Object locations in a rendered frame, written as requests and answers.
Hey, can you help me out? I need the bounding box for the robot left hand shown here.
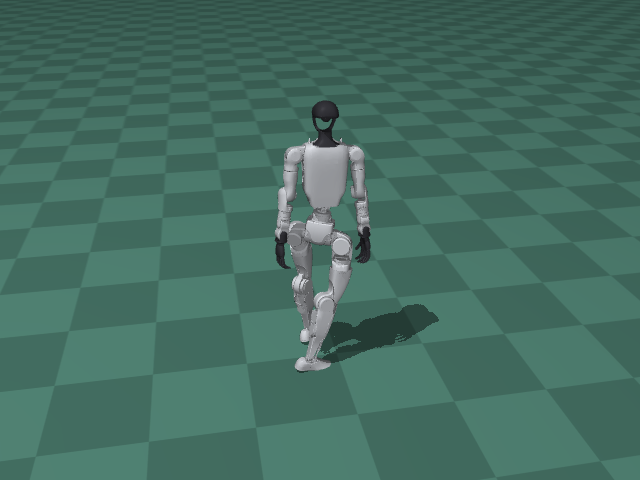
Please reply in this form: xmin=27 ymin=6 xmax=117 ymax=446
xmin=275 ymin=231 xmax=291 ymax=269

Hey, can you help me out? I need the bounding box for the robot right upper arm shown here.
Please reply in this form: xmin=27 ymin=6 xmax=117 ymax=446
xmin=346 ymin=144 xmax=365 ymax=199

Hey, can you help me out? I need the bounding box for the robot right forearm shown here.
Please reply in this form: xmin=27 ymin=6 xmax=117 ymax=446
xmin=354 ymin=184 xmax=371 ymax=235

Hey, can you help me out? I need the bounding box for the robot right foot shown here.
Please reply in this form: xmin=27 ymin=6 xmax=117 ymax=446
xmin=294 ymin=356 xmax=331 ymax=371

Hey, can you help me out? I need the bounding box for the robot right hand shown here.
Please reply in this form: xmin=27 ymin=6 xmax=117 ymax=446
xmin=355 ymin=226 xmax=371 ymax=263

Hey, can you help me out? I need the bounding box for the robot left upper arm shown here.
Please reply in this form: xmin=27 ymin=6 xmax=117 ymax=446
xmin=280 ymin=145 xmax=305 ymax=202

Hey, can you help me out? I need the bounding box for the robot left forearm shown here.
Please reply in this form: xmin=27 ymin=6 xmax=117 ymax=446
xmin=275 ymin=188 xmax=293 ymax=240

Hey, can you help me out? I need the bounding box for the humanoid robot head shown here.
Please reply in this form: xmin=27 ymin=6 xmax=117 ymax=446
xmin=312 ymin=100 xmax=339 ymax=147

